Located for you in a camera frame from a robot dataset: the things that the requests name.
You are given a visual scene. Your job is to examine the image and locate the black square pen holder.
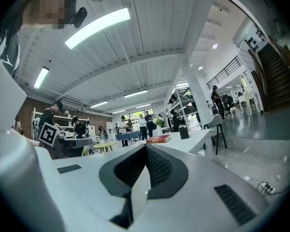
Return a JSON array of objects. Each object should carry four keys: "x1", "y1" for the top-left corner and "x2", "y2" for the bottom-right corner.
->
[{"x1": 179, "y1": 127, "x2": 190, "y2": 140}]

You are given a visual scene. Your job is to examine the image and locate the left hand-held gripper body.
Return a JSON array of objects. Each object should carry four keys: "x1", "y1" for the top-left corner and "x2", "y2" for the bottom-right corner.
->
[{"x1": 38, "y1": 121, "x2": 85, "y2": 159}]

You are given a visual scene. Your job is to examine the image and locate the black head-mounted camera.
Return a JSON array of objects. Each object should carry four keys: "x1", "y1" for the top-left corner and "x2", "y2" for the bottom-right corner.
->
[{"x1": 70, "y1": 6, "x2": 88, "y2": 29}]

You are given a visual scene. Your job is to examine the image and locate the yellow round table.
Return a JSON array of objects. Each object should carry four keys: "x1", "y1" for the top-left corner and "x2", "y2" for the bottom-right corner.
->
[{"x1": 93, "y1": 141, "x2": 119, "y2": 154}]

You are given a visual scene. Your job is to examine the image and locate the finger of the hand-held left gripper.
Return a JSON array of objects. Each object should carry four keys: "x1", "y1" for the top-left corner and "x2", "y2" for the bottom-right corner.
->
[{"x1": 63, "y1": 138, "x2": 92, "y2": 148}]

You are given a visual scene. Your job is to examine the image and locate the red hardcover book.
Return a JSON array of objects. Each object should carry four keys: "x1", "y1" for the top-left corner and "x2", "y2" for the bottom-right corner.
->
[{"x1": 146, "y1": 134, "x2": 172, "y2": 144}]

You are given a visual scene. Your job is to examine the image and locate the black metal railing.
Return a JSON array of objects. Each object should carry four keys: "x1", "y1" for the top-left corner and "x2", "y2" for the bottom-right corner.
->
[{"x1": 206, "y1": 55, "x2": 244, "y2": 90}]

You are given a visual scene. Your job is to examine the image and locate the large window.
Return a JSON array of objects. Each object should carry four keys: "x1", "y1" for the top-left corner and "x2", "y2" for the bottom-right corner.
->
[{"x1": 122, "y1": 111, "x2": 153, "y2": 125}]

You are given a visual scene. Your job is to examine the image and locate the white artificial flowers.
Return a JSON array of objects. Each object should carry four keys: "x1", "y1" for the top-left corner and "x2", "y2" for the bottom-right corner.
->
[{"x1": 152, "y1": 116, "x2": 165, "y2": 128}]

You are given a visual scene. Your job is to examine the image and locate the person's head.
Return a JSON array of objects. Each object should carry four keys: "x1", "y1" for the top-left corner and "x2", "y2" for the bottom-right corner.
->
[{"x1": 21, "y1": 0, "x2": 77, "y2": 30}]

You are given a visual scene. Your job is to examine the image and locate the white wall shelf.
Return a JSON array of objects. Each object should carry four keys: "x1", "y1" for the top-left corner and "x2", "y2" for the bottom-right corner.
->
[{"x1": 31, "y1": 107, "x2": 90, "y2": 140}]

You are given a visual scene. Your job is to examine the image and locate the white display board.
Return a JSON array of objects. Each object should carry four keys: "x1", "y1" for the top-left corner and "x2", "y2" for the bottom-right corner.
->
[{"x1": 244, "y1": 25, "x2": 266, "y2": 53}]

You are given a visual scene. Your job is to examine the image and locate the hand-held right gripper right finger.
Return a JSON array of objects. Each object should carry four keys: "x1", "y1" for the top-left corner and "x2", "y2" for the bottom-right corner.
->
[{"x1": 132, "y1": 143, "x2": 269, "y2": 232}]

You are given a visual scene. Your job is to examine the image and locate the dark wooden staircase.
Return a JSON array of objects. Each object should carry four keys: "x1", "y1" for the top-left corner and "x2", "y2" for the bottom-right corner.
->
[{"x1": 247, "y1": 42, "x2": 290, "y2": 112}]

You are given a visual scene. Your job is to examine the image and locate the person's black shirt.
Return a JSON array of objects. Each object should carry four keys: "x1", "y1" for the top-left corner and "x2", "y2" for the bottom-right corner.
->
[{"x1": 0, "y1": 25, "x2": 21, "y2": 79}]

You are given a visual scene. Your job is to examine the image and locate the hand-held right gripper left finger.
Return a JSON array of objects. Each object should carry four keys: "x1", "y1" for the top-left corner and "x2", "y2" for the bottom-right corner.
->
[{"x1": 37, "y1": 143, "x2": 148, "y2": 232}]

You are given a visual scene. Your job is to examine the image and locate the blue cloth table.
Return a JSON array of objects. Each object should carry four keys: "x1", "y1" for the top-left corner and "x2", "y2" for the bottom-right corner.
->
[{"x1": 116, "y1": 131, "x2": 142, "y2": 147}]

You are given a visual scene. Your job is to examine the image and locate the white dressing table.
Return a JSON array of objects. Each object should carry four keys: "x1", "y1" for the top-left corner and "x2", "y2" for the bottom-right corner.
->
[{"x1": 237, "y1": 72, "x2": 261, "y2": 116}]

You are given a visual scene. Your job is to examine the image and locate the grey chair with black legs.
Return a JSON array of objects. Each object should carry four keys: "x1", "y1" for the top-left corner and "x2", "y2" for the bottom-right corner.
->
[{"x1": 203, "y1": 114, "x2": 228, "y2": 156}]

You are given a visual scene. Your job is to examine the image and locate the white power strip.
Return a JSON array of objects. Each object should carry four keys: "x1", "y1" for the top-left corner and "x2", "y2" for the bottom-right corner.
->
[{"x1": 263, "y1": 184, "x2": 276, "y2": 195}]

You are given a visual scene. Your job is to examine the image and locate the black power cable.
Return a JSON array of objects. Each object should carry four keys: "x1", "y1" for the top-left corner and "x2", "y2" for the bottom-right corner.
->
[{"x1": 273, "y1": 181, "x2": 290, "y2": 195}]

